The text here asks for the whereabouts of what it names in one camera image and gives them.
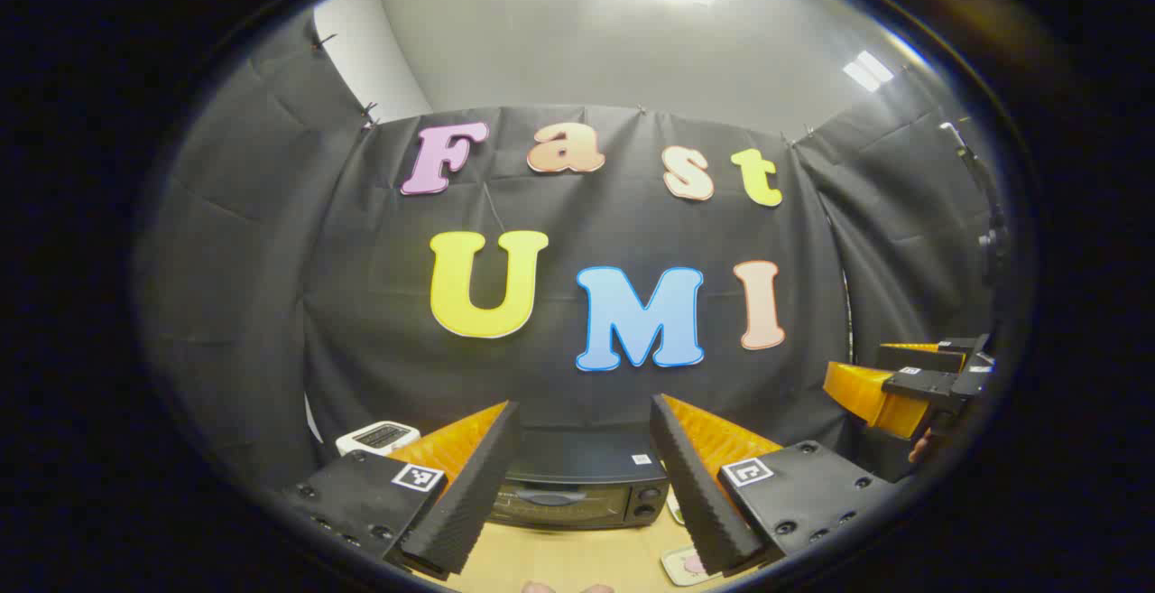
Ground black electric oven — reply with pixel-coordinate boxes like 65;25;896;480
487;426;676;533

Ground black backdrop cloth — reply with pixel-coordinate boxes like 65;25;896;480
135;6;1003;495

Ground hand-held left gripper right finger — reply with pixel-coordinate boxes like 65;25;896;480
650;393;899;576

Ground black tripod stand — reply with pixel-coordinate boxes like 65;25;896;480
938;122;1010;289

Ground square cream plate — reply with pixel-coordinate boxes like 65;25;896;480
661;543;723;588

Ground small ceiling light panel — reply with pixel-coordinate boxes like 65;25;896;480
843;51;895;93

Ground white toaster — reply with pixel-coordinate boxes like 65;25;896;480
336;421;422;458

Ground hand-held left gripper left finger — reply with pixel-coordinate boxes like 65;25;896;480
280;399;522;580

